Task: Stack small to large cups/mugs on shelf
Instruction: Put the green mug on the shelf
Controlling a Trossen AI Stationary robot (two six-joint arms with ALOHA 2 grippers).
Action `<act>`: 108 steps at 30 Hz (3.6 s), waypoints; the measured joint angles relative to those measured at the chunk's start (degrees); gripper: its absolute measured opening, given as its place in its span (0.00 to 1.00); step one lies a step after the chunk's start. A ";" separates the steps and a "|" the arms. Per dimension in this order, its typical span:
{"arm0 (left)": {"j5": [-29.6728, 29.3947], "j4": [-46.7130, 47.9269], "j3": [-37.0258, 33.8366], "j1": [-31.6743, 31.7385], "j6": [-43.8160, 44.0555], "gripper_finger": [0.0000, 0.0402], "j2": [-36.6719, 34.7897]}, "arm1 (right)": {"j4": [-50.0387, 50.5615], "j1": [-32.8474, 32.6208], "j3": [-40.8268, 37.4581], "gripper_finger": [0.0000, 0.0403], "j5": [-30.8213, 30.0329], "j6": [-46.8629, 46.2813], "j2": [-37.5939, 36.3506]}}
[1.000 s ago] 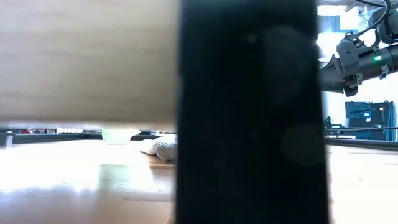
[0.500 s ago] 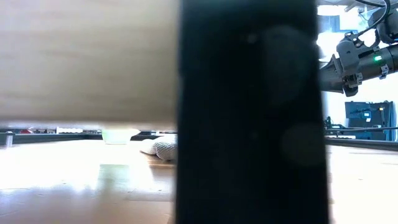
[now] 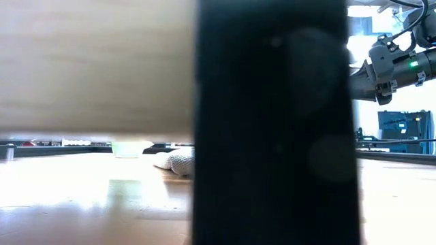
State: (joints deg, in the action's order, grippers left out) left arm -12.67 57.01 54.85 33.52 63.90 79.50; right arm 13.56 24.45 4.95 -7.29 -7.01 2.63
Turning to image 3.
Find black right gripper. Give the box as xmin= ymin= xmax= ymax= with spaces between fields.
xmin=350 ymin=33 xmax=398 ymax=105

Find green mug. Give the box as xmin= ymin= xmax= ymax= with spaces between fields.
xmin=111 ymin=141 xmax=155 ymax=159

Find wooden shelf board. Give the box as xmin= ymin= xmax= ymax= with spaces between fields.
xmin=0 ymin=0 xmax=198 ymax=142

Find blue black equipment case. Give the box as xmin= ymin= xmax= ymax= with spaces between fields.
xmin=377 ymin=110 xmax=435 ymax=154

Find black aluminium table frame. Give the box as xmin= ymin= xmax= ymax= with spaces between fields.
xmin=0 ymin=144 xmax=436 ymax=167

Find grey cloth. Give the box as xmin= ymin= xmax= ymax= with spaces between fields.
xmin=152 ymin=146 xmax=195 ymax=177

